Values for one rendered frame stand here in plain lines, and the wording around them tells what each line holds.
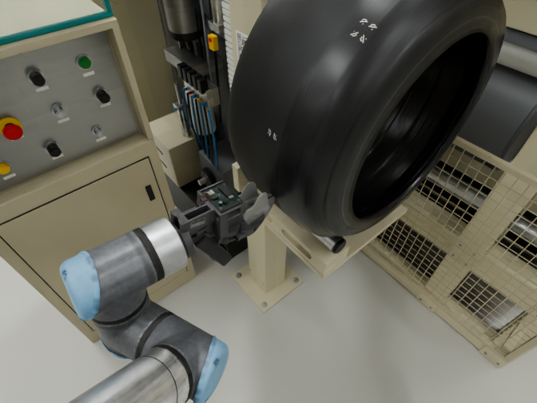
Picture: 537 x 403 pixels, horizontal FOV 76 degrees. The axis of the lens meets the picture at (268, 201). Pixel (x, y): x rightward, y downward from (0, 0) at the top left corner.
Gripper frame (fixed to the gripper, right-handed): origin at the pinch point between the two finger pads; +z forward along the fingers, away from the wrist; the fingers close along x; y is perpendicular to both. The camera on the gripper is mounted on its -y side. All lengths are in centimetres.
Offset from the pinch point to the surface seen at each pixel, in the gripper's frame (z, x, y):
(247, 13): 18.0, 32.6, 23.4
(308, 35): 5.6, 1.7, 30.1
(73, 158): -22, 64, -21
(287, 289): 44, 23, -104
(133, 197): -9, 58, -40
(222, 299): 16, 39, -109
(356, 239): 29.9, -7.0, -25.8
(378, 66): 8.0, -9.7, 29.3
